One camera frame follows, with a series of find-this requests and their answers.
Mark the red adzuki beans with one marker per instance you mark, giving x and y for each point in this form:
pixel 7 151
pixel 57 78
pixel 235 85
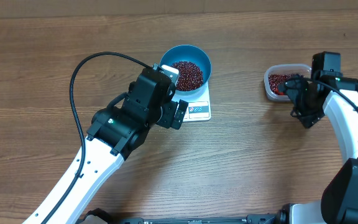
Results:
pixel 191 76

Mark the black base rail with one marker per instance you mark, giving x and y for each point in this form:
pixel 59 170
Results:
pixel 100 216

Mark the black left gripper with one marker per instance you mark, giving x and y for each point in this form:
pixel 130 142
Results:
pixel 169 121

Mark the teal plastic bowl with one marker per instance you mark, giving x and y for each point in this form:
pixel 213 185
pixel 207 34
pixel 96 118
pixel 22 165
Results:
pixel 189 53

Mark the orange measuring scoop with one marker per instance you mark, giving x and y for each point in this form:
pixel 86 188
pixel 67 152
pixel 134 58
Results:
pixel 278 92

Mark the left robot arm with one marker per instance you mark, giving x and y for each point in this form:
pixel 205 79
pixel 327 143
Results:
pixel 115 132

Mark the white digital kitchen scale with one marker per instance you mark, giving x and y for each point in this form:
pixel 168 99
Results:
pixel 199 105

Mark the clear plastic food container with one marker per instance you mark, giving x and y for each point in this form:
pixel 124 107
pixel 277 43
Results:
pixel 279 72

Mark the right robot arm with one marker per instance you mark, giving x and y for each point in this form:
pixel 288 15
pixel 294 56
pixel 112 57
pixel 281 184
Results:
pixel 327 92

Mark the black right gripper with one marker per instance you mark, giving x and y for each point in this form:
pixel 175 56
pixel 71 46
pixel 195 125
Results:
pixel 293 90

